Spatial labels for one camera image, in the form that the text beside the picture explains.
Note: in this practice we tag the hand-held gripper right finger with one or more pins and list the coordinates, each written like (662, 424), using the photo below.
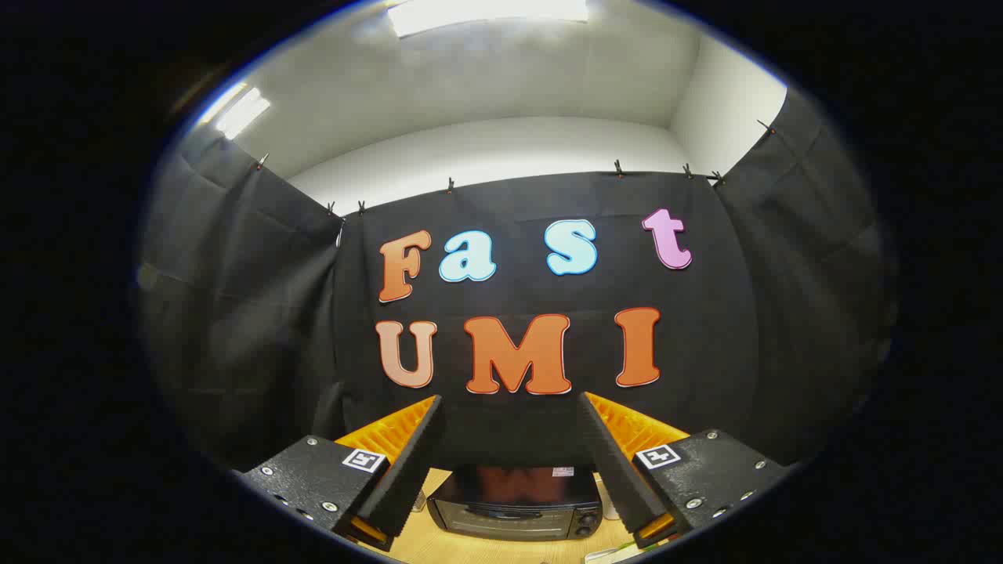
(615, 470)

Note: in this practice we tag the rectangular ceiling light panel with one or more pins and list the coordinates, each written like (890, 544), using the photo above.
(239, 113)

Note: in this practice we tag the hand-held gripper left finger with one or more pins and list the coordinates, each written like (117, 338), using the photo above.
(411, 470)

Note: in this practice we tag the black toaster oven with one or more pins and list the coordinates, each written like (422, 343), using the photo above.
(509, 518)

